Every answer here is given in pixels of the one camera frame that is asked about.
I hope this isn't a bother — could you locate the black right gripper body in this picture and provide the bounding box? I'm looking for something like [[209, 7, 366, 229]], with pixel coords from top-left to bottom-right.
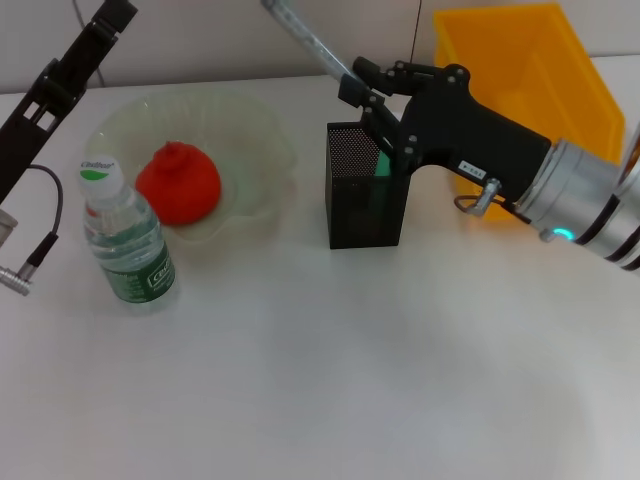
[[398, 63, 555, 202]]

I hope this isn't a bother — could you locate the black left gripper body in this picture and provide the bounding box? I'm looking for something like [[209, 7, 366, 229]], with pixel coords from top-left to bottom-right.
[[0, 54, 87, 202]]

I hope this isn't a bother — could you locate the red-orange fruit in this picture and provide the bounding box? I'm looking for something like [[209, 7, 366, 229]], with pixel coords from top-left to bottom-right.
[[135, 141, 223, 227]]

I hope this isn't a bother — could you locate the clear water bottle green label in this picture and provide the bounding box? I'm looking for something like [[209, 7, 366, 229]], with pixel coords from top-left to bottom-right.
[[75, 153, 179, 316]]

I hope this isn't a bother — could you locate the green pen white tip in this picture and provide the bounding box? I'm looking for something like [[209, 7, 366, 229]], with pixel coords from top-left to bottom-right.
[[373, 148, 397, 180]]

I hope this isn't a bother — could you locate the grey marker pen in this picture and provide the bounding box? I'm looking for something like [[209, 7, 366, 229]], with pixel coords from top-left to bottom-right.
[[259, 0, 362, 86]]

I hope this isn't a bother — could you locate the yellow plastic bin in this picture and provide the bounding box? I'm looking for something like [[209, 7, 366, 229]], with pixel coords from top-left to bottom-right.
[[432, 2, 627, 222]]

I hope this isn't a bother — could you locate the black mesh pen holder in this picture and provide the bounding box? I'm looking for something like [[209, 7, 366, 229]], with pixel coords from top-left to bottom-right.
[[322, 118, 414, 250]]

